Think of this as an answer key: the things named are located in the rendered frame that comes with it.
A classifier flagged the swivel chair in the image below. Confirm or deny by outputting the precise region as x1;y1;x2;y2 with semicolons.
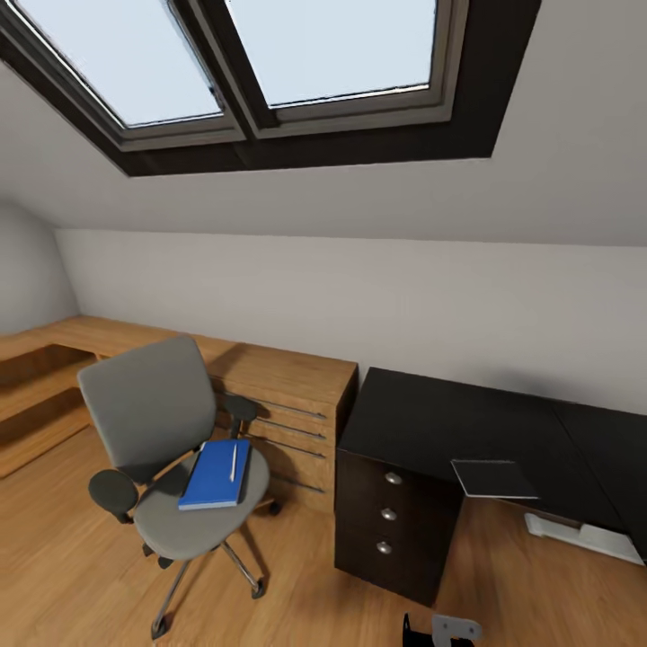
77;333;280;639

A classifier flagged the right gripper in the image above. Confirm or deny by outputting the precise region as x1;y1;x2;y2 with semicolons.
403;614;472;647

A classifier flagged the folder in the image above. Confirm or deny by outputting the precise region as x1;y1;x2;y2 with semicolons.
178;439;251;510

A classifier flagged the notebook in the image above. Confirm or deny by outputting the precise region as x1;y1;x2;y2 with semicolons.
451;459;538;499

